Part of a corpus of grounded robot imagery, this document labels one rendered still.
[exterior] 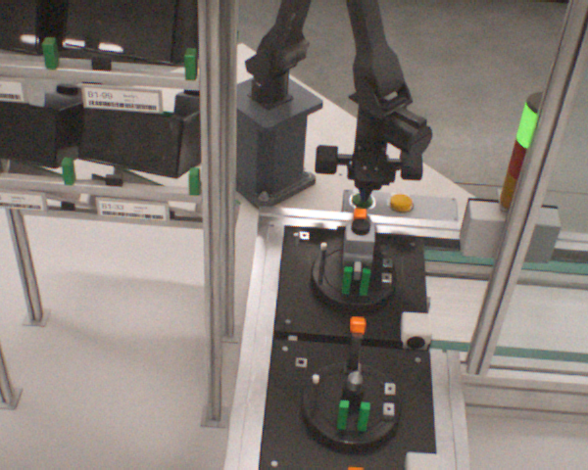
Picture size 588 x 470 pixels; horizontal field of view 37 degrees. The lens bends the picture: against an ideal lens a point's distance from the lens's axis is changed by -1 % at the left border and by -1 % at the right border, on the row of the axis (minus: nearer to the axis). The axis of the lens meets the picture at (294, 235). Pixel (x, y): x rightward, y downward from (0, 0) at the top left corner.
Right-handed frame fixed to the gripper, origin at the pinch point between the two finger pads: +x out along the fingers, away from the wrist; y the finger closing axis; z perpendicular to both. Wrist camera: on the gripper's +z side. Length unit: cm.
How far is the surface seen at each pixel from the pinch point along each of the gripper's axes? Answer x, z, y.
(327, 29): 98, -235, -8
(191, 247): 13.7, 4.8, -31.1
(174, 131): -36, 37, -26
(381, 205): 4.2, 0.2, 3.3
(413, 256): 3.3, 14.1, 8.3
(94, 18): -50, 37, -35
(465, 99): 99, -186, 51
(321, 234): 3.1, 10.5, -7.3
